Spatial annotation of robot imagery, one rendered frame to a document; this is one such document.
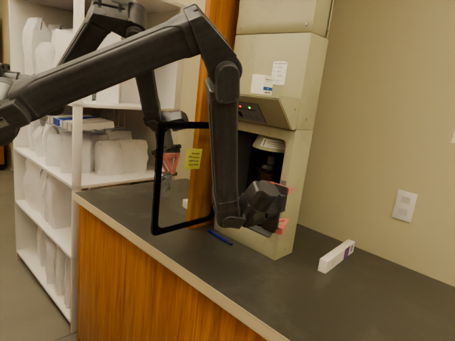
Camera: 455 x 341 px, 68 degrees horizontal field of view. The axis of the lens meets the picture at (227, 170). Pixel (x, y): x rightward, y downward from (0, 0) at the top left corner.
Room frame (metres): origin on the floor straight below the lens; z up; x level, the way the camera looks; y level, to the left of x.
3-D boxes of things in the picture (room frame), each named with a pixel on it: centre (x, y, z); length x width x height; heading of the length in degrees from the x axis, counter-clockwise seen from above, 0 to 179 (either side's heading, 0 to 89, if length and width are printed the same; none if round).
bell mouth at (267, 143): (1.28, -0.17, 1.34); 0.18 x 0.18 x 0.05
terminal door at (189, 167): (1.19, 0.14, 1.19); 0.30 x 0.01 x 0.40; 138
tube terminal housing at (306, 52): (1.31, -0.17, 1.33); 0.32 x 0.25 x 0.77; 47
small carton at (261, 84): (1.14, -0.08, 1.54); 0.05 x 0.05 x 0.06; 48
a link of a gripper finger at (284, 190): (0.93, -0.16, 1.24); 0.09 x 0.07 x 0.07; 137
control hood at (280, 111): (1.17, -0.05, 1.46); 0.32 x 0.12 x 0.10; 47
